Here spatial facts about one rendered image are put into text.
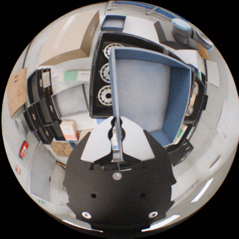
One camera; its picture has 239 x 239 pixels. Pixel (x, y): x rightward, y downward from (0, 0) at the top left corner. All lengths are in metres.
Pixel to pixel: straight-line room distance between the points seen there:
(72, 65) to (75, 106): 0.30
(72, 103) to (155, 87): 0.54
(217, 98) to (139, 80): 3.46
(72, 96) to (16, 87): 2.19
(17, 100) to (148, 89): 2.48
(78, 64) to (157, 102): 0.52
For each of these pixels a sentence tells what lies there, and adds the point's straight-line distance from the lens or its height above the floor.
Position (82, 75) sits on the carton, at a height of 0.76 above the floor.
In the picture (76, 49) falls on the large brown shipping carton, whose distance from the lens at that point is 0.39.
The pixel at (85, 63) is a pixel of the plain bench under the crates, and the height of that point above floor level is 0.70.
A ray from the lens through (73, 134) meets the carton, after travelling 0.67.
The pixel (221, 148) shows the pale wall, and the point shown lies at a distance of 3.79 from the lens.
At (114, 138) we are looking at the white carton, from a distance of 0.62.
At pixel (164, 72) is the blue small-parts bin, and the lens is 0.21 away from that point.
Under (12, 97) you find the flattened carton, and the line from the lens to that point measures 2.46.
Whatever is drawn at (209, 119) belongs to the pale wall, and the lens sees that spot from 3.66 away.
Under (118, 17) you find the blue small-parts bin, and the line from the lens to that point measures 0.77.
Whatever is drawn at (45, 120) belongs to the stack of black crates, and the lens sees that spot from 1.42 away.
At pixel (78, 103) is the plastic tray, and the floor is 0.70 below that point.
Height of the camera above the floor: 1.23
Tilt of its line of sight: 57 degrees down
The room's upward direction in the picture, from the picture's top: 162 degrees clockwise
